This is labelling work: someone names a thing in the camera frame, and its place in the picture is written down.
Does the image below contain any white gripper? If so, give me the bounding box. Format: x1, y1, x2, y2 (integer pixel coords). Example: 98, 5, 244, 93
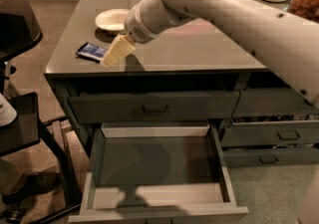
100, 3, 160, 66

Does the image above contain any blue rxbar blueberry bar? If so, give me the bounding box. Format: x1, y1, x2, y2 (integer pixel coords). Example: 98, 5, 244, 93
77, 42, 107, 62

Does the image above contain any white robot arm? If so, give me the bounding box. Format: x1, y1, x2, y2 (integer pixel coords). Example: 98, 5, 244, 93
102, 0, 319, 107

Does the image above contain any grey top left drawer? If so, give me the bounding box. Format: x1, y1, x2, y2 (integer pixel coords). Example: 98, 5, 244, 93
69, 91, 239, 123

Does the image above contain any open grey middle drawer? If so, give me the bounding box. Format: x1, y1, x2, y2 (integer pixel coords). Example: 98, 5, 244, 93
68, 121, 248, 224

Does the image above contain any grey top right drawer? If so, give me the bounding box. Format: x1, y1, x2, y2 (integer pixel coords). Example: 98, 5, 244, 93
233, 88, 319, 117

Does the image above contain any white paper bowl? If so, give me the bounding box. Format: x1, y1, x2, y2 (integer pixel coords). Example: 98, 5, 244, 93
95, 9, 129, 34

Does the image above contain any grey cabinet counter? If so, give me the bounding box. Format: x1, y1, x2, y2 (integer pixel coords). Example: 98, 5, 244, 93
44, 0, 319, 156

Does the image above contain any black chair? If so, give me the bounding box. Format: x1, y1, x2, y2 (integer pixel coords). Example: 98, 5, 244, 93
0, 0, 82, 224

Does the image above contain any white object at left edge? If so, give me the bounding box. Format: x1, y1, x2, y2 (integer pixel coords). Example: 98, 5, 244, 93
0, 94, 17, 126

